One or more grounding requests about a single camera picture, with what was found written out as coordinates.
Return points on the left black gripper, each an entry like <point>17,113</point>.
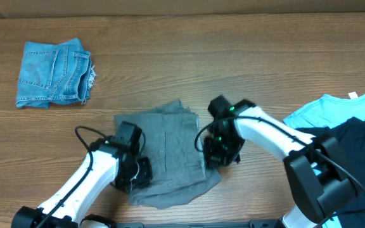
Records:
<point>146,175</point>

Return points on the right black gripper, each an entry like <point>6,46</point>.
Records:
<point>216,155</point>

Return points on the grey cargo shorts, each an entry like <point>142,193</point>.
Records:
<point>179,172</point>

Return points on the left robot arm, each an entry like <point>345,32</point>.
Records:
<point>107,163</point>

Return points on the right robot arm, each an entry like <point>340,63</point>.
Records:
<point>314,166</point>

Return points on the light blue t-shirt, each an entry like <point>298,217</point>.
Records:
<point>328,111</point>

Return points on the folded blue denim shorts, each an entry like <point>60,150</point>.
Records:
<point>61,74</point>

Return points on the black t-shirt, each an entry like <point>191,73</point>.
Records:
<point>363,164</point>

